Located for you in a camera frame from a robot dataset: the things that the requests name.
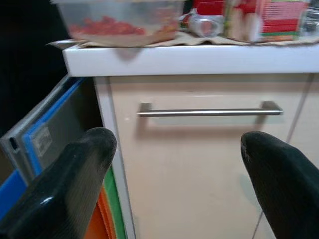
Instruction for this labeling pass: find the red green printed box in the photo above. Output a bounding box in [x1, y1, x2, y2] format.
[259, 0, 310, 42]

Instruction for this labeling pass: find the dark board with label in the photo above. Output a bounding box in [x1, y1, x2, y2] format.
[31, 78, 105, 172]

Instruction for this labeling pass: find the plain red box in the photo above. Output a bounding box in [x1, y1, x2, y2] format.
[193, 0, 226, 17]

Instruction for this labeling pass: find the white and red carton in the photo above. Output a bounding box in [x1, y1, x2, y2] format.
[223, 0, 265, 42]

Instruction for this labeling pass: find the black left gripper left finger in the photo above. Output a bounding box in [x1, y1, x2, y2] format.
[0, 127, 118, 239]

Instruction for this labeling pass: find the brushed metal drawer handle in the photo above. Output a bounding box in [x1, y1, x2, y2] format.
[136, 101, 284, 118]

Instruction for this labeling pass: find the white countertop over drawer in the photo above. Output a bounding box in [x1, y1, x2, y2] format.
[62, 43, 319, 77]

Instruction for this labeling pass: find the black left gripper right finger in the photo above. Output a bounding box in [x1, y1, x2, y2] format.
[240, 131, 319, 239]

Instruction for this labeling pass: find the clear plastic packaging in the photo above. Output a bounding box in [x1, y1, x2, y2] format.
[299, 0, 319, 39]

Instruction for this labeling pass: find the clear container with red tomatoes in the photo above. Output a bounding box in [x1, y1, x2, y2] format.
[56, 0, 185, 47]

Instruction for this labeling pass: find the translucent grey cutting board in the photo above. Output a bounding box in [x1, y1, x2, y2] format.
[0, 76, 83, 186]

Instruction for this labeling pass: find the beige cabinet drawer front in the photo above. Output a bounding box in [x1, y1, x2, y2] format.
[94, 73, 319, 239]

